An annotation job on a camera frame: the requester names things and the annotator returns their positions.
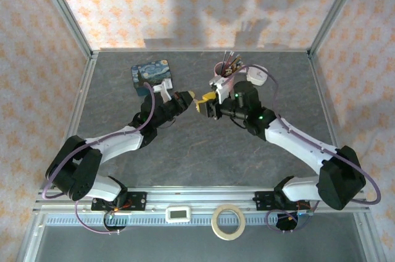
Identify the white plastic device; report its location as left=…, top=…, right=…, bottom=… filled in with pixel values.
left=246, top=66, right=270, bottom=87

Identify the starry night painted box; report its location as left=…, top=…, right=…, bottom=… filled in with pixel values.
left=130, top=59, right=174, bottom=98

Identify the white digital timer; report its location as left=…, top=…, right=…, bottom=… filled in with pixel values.
left=165, top=206, right=192, bottom=224

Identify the masking tape roll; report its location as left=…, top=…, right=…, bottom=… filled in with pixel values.
left=211, top=204, right=247, bottom=240

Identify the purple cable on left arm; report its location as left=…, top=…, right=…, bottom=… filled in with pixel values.
left=42, top=82, right=156, bottom=200

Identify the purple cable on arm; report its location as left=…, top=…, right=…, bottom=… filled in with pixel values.
left=237, top=64, right=382, bottom=206
left=42, top=82, right=156, bottom=200

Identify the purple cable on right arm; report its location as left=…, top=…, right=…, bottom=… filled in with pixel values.
left=237, top=64, right=382, bottom=206

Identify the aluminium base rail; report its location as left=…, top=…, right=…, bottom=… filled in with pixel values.
left=33, top=185, right=371, bottom=214

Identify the slotted grey cable duct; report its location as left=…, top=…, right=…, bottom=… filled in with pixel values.
left=42, top=213, right=362, bottom=226

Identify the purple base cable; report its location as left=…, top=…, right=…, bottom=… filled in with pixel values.
left=75, top=199, right=122, bottom=235
left=265, top=200, right=320, bottom=233

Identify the aluminium frame post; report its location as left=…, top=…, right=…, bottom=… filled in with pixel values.
left=33, top=0, right=94, bottom=60
left=307, top=0, right=368, bottom=57

